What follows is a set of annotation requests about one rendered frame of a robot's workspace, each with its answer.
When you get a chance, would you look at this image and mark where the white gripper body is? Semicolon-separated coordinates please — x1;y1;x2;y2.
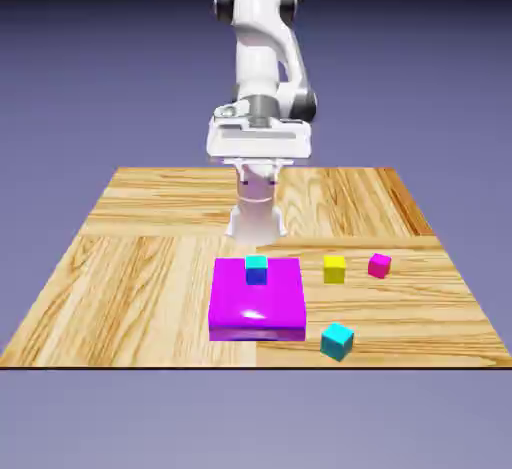
206;115;313;167

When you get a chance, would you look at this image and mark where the small pink cube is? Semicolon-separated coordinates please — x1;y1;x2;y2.
367;252;393;280

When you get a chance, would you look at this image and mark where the large magenta box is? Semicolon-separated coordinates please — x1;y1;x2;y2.
208;257;308;343

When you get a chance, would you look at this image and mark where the small cyan cube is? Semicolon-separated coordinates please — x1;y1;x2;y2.
319;321;356;363
244;254;269;287

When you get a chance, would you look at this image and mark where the small yellow cube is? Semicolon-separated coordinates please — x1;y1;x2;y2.
322;254;347;285

